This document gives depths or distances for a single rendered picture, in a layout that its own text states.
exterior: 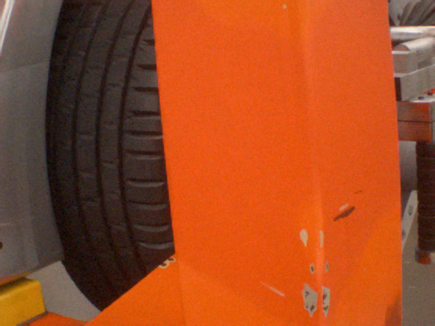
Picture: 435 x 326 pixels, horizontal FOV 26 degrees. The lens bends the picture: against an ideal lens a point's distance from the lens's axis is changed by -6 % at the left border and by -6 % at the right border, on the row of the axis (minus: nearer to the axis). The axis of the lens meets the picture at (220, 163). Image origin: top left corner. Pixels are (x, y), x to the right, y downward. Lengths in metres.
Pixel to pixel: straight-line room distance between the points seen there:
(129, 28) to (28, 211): 0.27
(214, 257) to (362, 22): 0.25
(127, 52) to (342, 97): 0.46
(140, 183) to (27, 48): 0.23
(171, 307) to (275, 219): 0.18
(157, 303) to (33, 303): 0.35
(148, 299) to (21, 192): 0.33
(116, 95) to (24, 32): 0.15
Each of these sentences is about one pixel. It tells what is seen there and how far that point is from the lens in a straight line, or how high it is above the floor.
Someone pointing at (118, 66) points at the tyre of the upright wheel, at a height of 1.00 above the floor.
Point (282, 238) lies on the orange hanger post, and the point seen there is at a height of 0.89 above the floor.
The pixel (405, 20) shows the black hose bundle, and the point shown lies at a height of 1.01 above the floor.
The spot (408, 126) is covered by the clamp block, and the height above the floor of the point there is 0.92.
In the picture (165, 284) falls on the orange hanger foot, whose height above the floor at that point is 0.82.
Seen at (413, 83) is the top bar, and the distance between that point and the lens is 1.14.
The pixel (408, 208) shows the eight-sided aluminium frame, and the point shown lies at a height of 0.70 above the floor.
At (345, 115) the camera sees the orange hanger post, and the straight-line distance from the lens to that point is 0.83.
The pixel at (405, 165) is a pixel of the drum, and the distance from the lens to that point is 1.29.
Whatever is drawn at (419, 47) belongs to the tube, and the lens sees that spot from 1.16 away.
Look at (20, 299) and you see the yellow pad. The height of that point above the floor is 0.72.
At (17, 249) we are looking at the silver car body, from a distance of 1.25.
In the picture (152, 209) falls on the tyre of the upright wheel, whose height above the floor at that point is 0.83.
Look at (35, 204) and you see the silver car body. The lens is 1.27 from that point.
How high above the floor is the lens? 1.14
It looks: 13 degrees down
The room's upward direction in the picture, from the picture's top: 5 degrees counter-clockwise
